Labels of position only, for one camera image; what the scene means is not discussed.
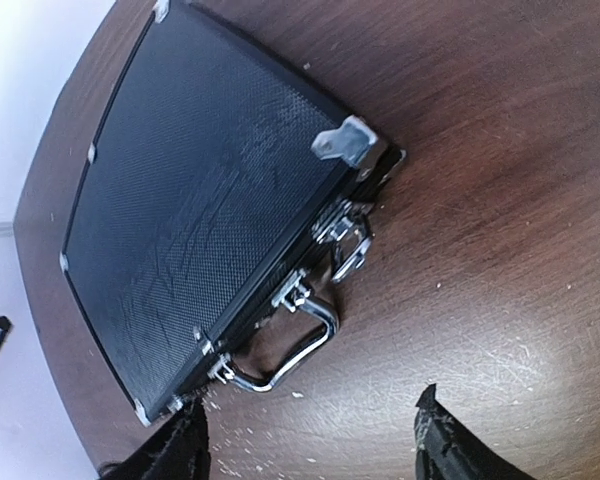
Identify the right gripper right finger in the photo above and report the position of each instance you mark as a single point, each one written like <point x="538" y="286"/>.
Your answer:
<point x="446" y="449"/>

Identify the black poker chip case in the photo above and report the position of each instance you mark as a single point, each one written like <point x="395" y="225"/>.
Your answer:
<point x="218" y="179"/>

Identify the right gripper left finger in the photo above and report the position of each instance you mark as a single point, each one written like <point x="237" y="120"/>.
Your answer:
<point x="179" y="449"/>

